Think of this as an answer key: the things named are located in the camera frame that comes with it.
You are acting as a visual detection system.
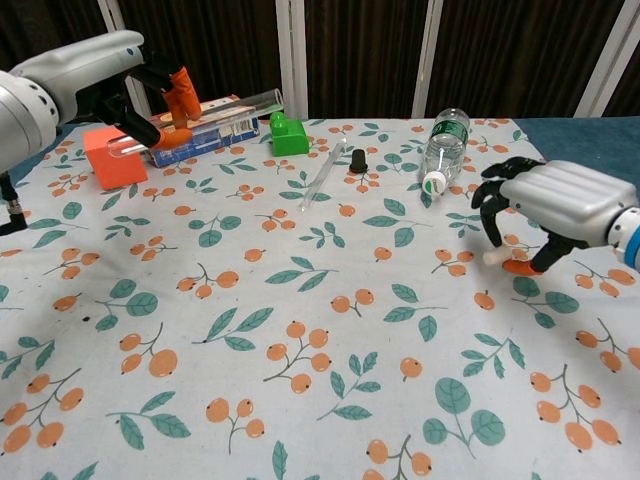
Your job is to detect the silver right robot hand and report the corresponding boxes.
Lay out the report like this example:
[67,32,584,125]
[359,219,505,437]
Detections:
[471,156,640,278]

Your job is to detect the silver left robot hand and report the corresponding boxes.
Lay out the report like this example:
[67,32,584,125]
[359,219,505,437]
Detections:
[12,29,202,152]

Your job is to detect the white rubber stopper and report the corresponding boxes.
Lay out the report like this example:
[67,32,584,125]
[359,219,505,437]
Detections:
[482,245,521,265]

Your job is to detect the clear glass test tube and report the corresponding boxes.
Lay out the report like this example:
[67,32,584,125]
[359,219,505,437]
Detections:
[107,88,285,160]

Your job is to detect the clear glass dropper pipette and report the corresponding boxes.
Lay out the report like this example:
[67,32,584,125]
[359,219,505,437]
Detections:
[298,138,348,213]

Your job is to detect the orange foam cube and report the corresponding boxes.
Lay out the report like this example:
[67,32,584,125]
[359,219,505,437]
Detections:
[82,124,149,191]

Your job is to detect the clear plastic water bottle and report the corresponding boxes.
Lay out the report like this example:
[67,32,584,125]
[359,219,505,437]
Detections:
[417,107,471,197]

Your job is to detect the blue orange biscuit box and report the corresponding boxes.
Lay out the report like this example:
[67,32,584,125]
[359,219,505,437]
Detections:
[130,94,260,168]

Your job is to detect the green toy building block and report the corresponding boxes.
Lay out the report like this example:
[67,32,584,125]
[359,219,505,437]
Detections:
[269,111,311,158]

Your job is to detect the dark pleated curtain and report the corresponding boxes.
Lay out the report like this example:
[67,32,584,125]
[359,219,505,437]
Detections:
[0,0,640,131]

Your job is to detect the orange fruit print tablecloth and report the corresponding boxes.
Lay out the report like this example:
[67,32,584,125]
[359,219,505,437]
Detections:
[0,117,640,480]

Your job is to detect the white partition frame post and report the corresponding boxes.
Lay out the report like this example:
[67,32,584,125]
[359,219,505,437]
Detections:
[412,0,444,120]
[574,0,640,117]
[275,0,309,121]
[97,0,153,121]

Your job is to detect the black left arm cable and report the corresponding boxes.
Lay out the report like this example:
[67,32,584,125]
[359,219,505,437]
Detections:
[0,169,30,237]

